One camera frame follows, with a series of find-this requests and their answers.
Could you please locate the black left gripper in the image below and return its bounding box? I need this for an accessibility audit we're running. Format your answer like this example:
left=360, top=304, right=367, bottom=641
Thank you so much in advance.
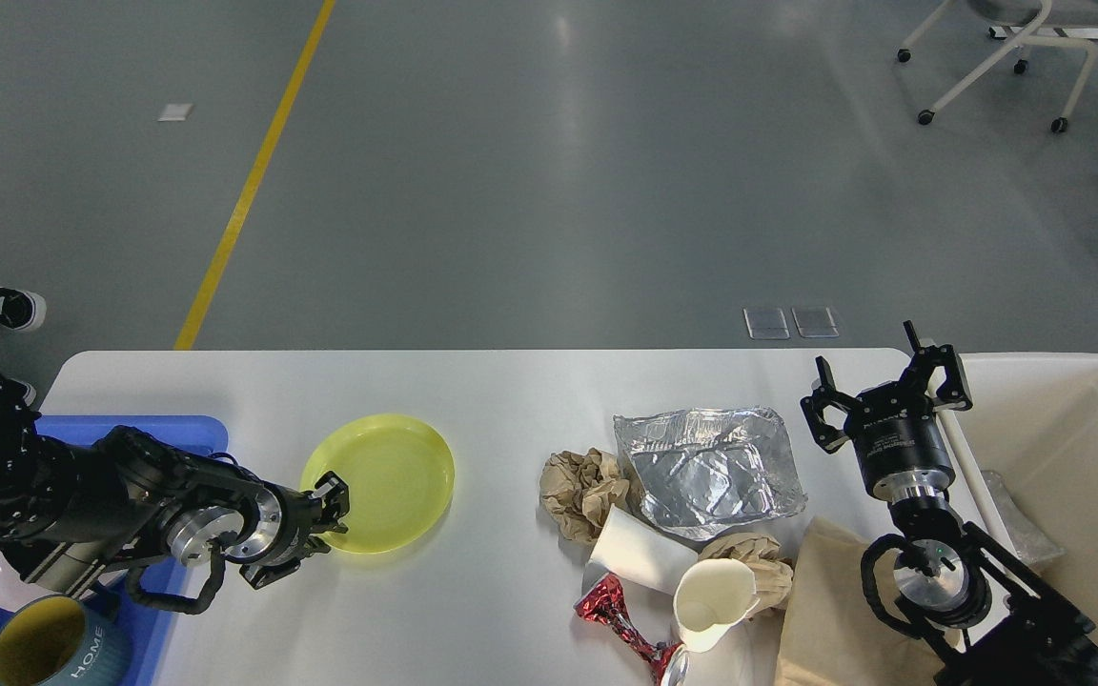
left=225, top=472, right=352, bottom=591

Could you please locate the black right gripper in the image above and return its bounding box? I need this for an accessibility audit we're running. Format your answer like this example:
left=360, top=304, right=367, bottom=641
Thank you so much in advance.
left=802, top=319, right=974, bottom=503

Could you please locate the yellow plastic plate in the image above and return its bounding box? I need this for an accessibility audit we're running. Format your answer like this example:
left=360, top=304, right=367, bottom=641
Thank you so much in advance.
left=301, top=414, right=455, bottom=555

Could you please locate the teal HOME mug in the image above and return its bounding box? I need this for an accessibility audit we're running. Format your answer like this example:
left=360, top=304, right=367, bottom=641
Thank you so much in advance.
left=0, top=595, right=133, bottom=685

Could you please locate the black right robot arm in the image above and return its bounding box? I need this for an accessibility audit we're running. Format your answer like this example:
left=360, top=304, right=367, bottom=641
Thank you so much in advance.
left=802, top=322, right=1098, bottom=685

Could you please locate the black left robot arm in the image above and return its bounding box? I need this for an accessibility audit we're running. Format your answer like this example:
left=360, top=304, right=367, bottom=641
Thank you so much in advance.
left=0, top=373, right=350, bottom=614

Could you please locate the beige plastic bin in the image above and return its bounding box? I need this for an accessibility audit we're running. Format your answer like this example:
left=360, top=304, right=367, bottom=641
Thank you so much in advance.
left=943, top=353, right=1098, bottom=644

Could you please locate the brown paper bag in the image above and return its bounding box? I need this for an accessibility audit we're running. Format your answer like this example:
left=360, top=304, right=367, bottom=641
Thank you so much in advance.
left=774, top=517, right=943, bottom=685

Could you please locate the crushed white paper cup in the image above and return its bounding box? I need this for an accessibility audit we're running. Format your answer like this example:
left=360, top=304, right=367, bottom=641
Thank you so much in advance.
left=674, top=559, right=760, bottom=653

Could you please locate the crumpled brown paper ball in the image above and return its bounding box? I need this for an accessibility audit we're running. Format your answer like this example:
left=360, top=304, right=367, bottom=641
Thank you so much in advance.
left=539, top=448, right=631, bottom=546

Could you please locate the white paper cup lying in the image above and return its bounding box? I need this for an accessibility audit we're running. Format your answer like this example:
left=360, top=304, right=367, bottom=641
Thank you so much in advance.
left=582, top=508, right=699, bottom=595

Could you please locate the white plate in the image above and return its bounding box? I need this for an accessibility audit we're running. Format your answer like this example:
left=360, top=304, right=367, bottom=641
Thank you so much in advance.
left=0, top=552, right=55, bottom=612

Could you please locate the black white sneaker near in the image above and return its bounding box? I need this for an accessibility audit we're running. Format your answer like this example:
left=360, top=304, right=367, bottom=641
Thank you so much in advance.
left=11, top=379, right=36, bottom=408

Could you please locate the black white sneaker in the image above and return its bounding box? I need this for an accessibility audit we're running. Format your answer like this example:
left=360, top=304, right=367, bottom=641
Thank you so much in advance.
left=0, top=286, right=48, bottom=331
left=11, top=379, right=36, bottom=408

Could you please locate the red foil wrapper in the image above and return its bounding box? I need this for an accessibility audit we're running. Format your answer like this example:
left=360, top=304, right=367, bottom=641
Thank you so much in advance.
left=574, top=572, right=680, bottom=685

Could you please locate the blue plastic tray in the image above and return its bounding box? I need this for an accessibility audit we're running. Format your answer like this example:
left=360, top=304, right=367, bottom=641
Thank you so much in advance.
left=0, top=415, right=229, bottom=685

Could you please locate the black white sneaker far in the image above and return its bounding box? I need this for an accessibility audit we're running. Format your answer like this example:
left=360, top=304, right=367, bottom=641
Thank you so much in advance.
left=0, top=286, right=48, bottom=331

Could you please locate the white rolling chair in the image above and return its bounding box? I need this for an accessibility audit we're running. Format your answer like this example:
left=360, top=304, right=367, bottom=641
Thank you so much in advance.
left=916, top=1, right=1098, bottom=134

